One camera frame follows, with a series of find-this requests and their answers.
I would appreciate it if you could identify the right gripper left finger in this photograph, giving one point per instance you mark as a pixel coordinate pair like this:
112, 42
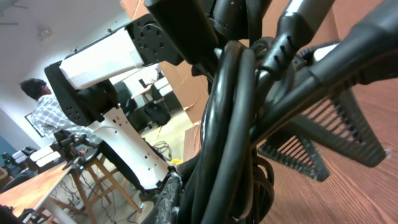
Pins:
295, 152

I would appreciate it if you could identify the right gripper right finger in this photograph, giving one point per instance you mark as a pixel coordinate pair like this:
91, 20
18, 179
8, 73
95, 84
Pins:
337, 122

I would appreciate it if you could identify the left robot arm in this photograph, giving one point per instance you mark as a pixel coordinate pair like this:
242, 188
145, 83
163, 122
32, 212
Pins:
172, 31

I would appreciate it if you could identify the person in plaid shirt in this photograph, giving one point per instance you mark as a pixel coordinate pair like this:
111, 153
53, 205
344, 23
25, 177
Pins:
48, 115

